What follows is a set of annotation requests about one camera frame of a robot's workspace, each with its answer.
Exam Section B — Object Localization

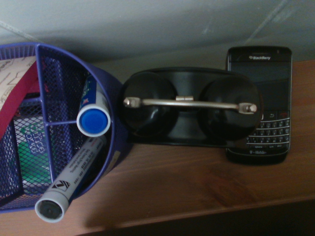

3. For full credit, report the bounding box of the green item inside organizer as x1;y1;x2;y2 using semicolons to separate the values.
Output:
14;119;50;183

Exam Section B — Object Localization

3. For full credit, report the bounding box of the grey marker black end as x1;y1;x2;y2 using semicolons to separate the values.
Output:
34;135;108;224

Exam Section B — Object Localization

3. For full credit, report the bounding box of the white marker blue cap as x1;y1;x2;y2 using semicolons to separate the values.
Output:
76;73;112;137

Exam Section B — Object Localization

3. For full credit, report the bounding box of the wooden desk black metal frame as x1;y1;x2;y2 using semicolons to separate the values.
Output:
0;59;315;236

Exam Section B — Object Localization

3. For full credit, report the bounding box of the pink eraser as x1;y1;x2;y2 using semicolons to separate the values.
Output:
0;56;40;139

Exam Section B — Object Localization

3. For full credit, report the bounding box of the purple mesh desk organizer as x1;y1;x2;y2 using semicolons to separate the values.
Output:
0;42;129;214

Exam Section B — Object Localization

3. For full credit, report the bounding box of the black BlackBerry phone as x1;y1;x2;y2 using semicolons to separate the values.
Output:
225;46;293;165

